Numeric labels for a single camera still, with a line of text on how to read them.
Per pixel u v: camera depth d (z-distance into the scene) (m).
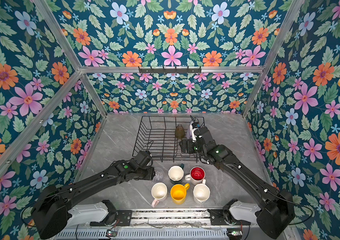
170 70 0.92
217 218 0.73
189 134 0.99
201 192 0.80
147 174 0.73
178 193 0.81
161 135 1.06
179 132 1.02
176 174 0.86
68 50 0.82
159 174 0.86
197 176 0.86
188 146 0.67
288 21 0.72
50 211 0.40
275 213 0.38
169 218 0.75
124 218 0.74
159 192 0.81
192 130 0.69
